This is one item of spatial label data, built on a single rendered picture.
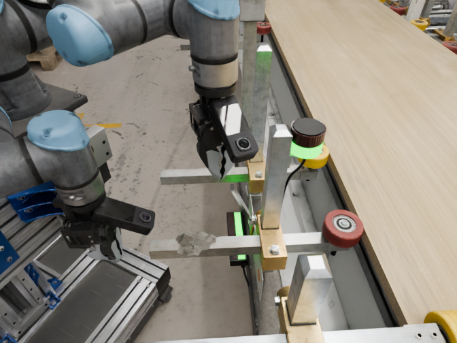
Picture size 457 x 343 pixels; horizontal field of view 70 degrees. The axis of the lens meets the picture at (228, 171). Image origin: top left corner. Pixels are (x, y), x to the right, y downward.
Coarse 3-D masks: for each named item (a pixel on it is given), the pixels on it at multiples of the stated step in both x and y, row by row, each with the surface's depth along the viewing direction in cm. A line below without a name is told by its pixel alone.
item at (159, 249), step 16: (160, 240) 71; (224, 240) 71; (240, 240) 71; (256, 240) 71; (288, 240) 71; (304, 240) 71; (320, 240) 71; (160, 256) 70; (176, 256) 70; (192, 256) 71; (208, 256) 71
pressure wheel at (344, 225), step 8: (328, 216) 70; (336, 216) 70; (344, 216) 70; (352, 216) 70; (328, 224) 68; (336, 224) 69; (344, 224) 68; (352, 224) 69; (360, 224) 68; (328, 232) 68; (336, 232) 67; (344, 232) 67; (352, 232) 67; (360, 232) 67; (328, 240) 69; (336, 240) 67; (344, 240) 66; (352, 240) 66
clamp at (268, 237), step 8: (256, 216) 75; (256, 224) 76; (280, 224) 73; (256, 232) 76; (264, 232) 71; (272, 232) 71; (280, 232) 71; (264, 240) 70; (272, 240) 70; (280, 240) 70; (264, 248) 68; (280, 248) 68; (264, 256) 67; (272, 256) 67; (280, 256) 67; (264, 264) 68; (272, 264) 68; (280, 264) 68
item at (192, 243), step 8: (184, 232) 72; (200, 232) 71; (176, 240) 71; (184, 240) 70; (192, 240) 69; (200, 240) 69; (208, 240) 70; (184, 248) 68; (192, 248) 68; (200, 248) 69; (208, 248) 69
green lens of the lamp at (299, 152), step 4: (292, 144) 57; (292, 148) 58; (296, 148) 57; (300, 148) 56; (304, 148) 56; (308, 148) 56; (312, 148) 56; (316, 148) 56; (320, 148) 57; (292, 152) 58; (296, 152) 57; (300, 152) 57; (304, 152) 57; (308, 152) 57; (312, 152) 57; (316, 152) 57; (320, 152) 58; (296, 156) 58; (300, 156) 57; (304, 156) 57; (308, 156) 57; (312, 156) 57; (316, 156) 58
